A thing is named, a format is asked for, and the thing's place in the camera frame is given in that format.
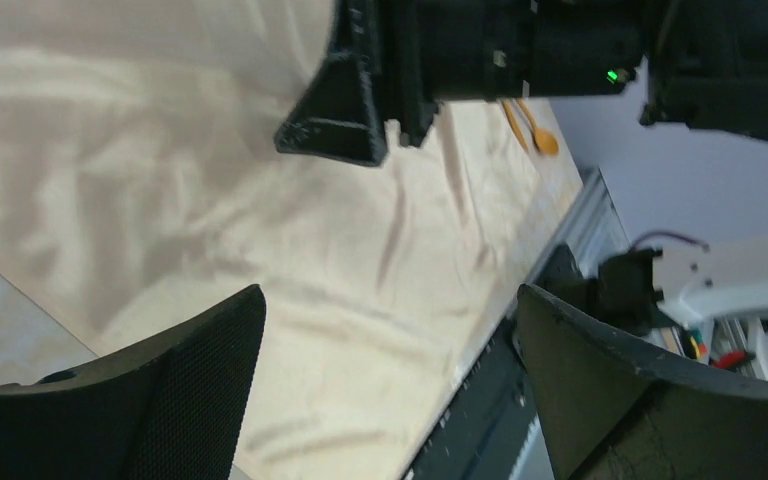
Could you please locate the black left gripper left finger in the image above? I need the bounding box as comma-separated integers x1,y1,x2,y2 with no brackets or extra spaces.
0,285,266,479

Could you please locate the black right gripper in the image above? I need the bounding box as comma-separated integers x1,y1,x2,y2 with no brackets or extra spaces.
274,1,645,167

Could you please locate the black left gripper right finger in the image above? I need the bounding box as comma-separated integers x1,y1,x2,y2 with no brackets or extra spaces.
516,285,768,479

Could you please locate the orange cloth napkin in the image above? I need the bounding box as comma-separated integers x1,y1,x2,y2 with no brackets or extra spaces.
0,1,582,479

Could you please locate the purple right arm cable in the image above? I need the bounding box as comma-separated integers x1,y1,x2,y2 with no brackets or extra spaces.
630,229,711,254

